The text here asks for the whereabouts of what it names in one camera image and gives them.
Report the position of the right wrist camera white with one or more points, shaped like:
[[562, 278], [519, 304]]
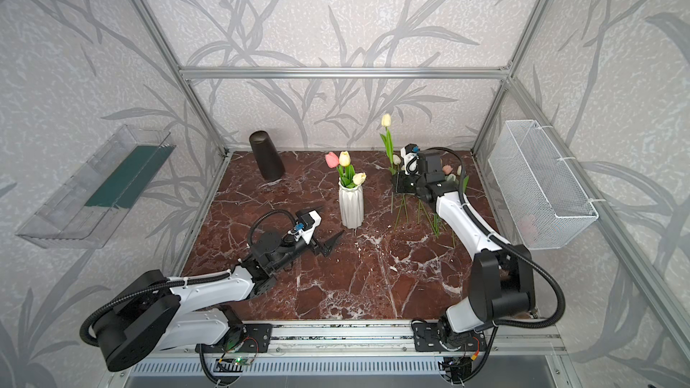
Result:
[[410, 156]]

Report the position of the tall cream tulip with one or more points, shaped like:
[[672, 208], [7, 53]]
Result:
[[387, 139]]

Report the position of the white wire mesh basket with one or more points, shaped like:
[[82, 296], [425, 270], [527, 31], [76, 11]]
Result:
[[547, 204]]

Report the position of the clear plastic wall shelf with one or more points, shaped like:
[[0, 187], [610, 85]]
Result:
[[87, 209]]

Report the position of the white ribbed ceramic vase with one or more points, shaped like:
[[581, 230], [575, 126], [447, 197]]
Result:
[[351, 202]]

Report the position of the pale yellow tulip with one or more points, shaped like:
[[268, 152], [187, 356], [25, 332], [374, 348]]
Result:
[[344, 169]]

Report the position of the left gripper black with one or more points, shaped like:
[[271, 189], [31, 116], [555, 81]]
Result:
[[312, 240]]

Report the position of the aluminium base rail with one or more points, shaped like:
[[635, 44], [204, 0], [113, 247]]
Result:
[[374, 338]]

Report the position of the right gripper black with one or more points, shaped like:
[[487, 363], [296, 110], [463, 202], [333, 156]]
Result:
[[404, 183]]

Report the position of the white tulip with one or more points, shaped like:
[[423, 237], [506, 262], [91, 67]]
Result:
[[463, 179]]

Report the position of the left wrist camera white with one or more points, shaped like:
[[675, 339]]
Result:
[[305, 226]]

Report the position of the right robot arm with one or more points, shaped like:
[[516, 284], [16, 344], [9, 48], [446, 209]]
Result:
[[501, 283]]

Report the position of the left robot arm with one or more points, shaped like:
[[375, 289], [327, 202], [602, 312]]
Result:
[[156, 312]]

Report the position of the black cone vase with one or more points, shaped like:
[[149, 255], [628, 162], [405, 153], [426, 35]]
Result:
[[266, 156]]

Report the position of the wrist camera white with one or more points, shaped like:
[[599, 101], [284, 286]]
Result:
[[410, 156], [305, 226]]

